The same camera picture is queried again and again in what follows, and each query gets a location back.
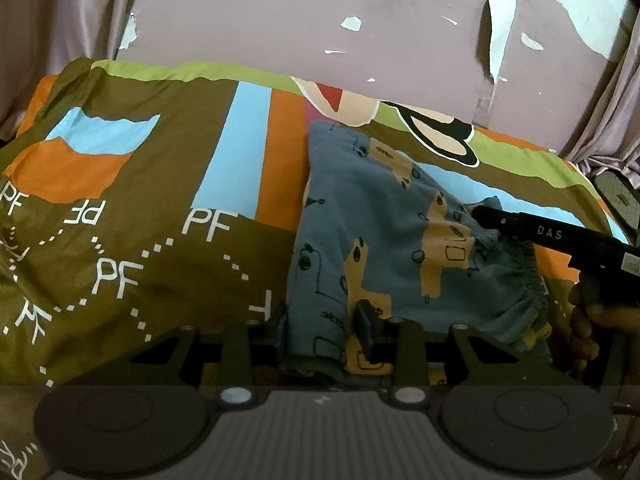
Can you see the grey gridded board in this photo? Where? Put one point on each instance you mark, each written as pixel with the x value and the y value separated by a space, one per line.
pixel 620 192

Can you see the person's right hand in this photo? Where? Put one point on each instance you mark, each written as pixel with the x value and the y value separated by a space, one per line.
pixel 587 332

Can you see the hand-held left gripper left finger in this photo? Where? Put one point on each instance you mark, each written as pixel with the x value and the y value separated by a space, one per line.
pixel 262 332

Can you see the printed olive bed sheet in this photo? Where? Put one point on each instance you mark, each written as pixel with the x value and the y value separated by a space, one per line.
pixel 165 170

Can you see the pale pink curtain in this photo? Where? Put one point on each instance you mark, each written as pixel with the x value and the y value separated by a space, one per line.
pixel 55 20
pixel 607 120

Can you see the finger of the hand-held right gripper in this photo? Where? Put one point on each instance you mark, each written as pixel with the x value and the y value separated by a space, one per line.
pixel 497 220

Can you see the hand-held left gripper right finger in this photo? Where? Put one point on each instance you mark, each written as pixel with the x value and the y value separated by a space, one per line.
pixel 369 327

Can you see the blue-grey printed pants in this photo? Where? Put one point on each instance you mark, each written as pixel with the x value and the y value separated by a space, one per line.
pixel 380 220

